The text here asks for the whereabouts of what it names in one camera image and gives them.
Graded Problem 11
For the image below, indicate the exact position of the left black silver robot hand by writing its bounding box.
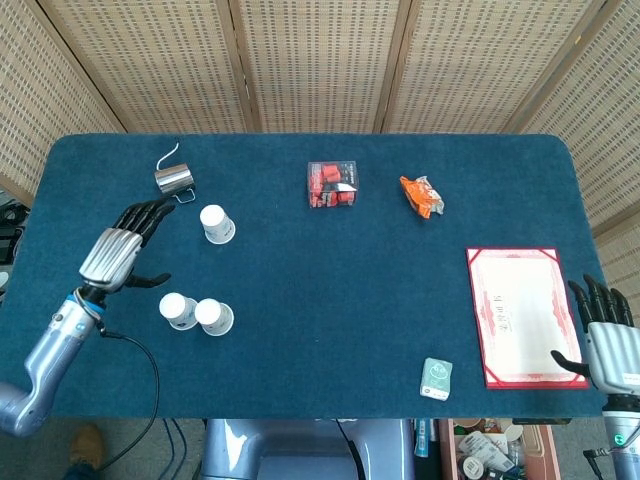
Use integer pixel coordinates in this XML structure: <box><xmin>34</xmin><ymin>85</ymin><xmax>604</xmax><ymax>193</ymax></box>
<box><xmin>78</xmin><ymin>197</ymin><xmax>176</xmax><ymax>295</ymax></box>

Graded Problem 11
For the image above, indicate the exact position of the pink box of clutter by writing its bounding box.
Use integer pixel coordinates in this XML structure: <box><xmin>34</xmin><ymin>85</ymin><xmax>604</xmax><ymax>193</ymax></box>
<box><xmin>438</xmin><ymin>418</ymin><xmax>561</xmax><ymax>480</ymax></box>

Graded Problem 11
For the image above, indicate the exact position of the blue floor cable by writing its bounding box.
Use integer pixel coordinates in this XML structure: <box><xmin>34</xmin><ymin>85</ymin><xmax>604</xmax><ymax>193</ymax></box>
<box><xmin>162</xmin><ymin>418</ymin><xmax>190</xmax><ymax>474</ymax></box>

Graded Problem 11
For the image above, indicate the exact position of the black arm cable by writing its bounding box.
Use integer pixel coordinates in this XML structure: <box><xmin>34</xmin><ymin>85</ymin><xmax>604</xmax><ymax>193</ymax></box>
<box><xmin>92</xmin><ymin>327</ymin><xmax>161</xmax><ymax>474</ymax></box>

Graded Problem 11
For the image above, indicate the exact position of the brown shoe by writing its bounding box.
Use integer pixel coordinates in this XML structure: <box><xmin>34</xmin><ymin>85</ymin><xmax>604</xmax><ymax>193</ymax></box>
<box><xmin>67</xmin><ymin>423</ymin><xmax>106</xmax><ymax>469</ymax></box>

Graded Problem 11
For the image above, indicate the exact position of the clear box with red items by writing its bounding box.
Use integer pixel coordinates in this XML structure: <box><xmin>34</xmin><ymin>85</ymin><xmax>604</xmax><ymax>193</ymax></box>
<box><xmin>306</xmin><ymin>160</ymin><xmax>358</xmax><ymax>210</ymax></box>

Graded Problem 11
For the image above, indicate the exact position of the steel gooseneck pitcher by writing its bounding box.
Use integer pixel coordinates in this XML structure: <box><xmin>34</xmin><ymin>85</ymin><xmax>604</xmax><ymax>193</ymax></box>
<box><xmin>153</xmin><ymin>141</ymin><xmax>197</xmax><ymax>205</ymax></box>

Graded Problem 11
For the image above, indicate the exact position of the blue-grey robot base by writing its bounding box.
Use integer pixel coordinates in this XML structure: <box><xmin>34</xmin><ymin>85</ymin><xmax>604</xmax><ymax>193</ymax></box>
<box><xmin>199</xmin><ymin>417</ymin><xmax>416</xmax><ymax>480</ymax></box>

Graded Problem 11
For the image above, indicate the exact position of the red-edged certificate folder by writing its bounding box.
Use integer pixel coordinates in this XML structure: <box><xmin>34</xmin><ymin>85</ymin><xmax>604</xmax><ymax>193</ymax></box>
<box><xmin>465</xmin><ymin>246</ymin><xmax>590</xmax><ymax>391</ymax></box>

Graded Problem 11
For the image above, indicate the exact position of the woven wooden folding screen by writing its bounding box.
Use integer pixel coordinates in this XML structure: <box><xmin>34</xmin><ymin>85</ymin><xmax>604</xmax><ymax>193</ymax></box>
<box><xmin>0</xmin><ymin>0</ymin><xmax>640</xmax><ymax>351</ymax></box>

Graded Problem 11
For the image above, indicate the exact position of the dark blue carpet table cover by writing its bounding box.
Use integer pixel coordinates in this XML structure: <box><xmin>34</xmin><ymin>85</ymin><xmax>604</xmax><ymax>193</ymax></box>
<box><xmin>0</xmin><ymin>132</ymin><xmax>619</xmax><ymax>420</ymax></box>

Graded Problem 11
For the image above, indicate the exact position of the orange snack packet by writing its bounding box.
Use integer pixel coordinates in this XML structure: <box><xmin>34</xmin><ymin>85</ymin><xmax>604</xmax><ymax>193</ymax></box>
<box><xmin>398</xmin><ymin>175</ymin><xmax>446</xmax><ymax>220</ymax></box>

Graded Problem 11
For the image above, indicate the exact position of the green white tissue pack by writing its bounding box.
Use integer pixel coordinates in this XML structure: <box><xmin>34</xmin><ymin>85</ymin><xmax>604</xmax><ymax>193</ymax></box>
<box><xmin>419</xmin><ymin>356</ymin><xmax>454</xmax><ymax>401</ymax></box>

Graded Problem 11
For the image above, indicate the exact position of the black equipment pile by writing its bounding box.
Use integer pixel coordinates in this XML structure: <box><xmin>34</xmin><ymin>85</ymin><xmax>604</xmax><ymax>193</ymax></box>
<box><xmin>0</xmin><ymin>192</ymin><xmax>29</xmax><ymax>266</ymax></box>

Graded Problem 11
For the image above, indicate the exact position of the white paper cup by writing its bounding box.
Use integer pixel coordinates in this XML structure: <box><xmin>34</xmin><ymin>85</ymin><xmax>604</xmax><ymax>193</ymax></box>
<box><xmin>193</xmin><ymin>297</ymin><xmax>235</xmax><ymax>338</ymax></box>
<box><xmin>199</xmin><ymin>204</ymin><xmax>237</xmax><ymax>246</ymax></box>
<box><xmin>158</xmin><ymin>292</ymin><xmax>199</xmax><ymax>332</ymax></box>

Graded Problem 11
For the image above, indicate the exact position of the black base cable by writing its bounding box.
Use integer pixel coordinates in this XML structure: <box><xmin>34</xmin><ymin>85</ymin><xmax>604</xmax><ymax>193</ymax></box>
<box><xmin>335</xmin><ymin>419</ymin><xmax>365</xmax><ymax>480</ymax></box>

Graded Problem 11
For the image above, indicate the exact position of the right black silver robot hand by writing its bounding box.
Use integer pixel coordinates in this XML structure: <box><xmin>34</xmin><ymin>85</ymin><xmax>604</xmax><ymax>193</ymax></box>
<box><xmin>549</xmin><ymin>273</ymin><xmax>640</xmax><ymax>397</ymax></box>

